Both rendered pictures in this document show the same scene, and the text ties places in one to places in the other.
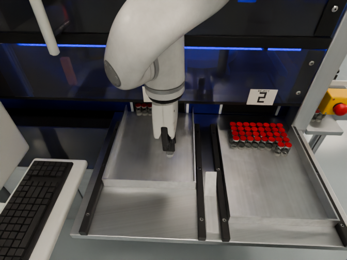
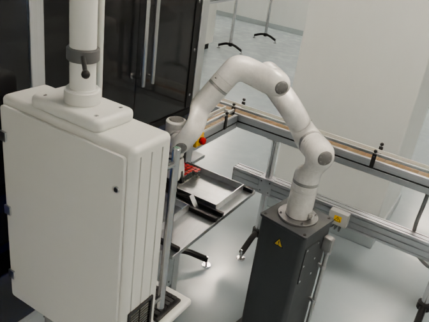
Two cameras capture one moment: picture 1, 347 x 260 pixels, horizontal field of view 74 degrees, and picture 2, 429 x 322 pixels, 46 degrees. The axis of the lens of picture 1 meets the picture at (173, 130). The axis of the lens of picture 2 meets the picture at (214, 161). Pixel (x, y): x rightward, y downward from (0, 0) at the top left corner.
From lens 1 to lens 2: 1.85 m
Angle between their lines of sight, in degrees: 54
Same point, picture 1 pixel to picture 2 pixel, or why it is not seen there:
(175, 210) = (193, 222)
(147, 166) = not seen: hidden behind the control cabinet
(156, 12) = (200, 120)
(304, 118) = (189, 154)
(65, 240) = not seen: outside the picture
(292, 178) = (212, 184)
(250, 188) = (205, 196)
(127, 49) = (195, 134)
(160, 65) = not seen: hidden behind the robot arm
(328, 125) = (195, 154)
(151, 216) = (189, 229)
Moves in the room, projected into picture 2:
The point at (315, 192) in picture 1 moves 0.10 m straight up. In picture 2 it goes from (225, 183) to (228, 165)
